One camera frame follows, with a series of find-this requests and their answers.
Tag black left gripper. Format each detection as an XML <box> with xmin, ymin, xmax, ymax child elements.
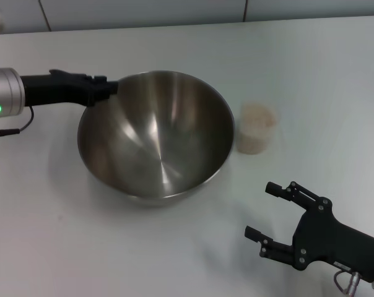
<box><xmin>19</xmin><ymin>69</ymin><xmax>120</xmax><ymax>108</ymax></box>

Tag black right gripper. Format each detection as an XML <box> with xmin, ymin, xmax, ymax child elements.
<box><xmin>244</xmin><ymin>181</ymin><xmax>374</xmax><ymax>284</ymax></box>

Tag stainless steel mixing bowl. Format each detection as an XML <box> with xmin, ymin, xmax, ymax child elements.
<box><xmin>77</xmin><ymin>70</ymin><xmax>237</xmax><ymax>207</ymax></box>

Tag clear plastic measuring cup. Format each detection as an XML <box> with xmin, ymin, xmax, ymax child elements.
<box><xmin>235</xmin><ymin>103</ymin><xmax>279</xmax><ymax>155</ymax></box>

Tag white rice grains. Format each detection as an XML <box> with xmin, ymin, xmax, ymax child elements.
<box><xmin>239</xmin><ymin>104</ymin><xmax>274</xmax><ymax>153</ymax></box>

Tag right gripper connector cable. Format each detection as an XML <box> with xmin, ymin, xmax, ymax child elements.
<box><xmin>334</xmin><ymin>269</ymin><xmax>363</xmax><ymax>295</ymax></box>

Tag gripper connector cable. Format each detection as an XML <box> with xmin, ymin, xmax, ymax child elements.
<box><xmin>0</xmin><ymin>106</ymin><xmax>35</xmax><ymax>139</ymax></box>
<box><xmin>334</xmin><ymin>269</ymin><xmax>363</xmax><ymax>295</ymax></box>

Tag left gripper connector cable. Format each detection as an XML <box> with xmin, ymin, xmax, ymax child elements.
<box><xmin>0</xmin><ymin>106</ymin><xmax>35</xmax><ymax>139</ymax></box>

